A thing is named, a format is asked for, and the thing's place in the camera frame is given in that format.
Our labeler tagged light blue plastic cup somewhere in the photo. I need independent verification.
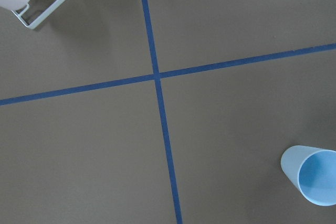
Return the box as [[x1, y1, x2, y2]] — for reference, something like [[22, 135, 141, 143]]
[[280, 145, 335, 206]]

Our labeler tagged white wire cup rack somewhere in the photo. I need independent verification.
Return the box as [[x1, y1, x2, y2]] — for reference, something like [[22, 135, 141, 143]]
[[12, 0, 97, 30]]

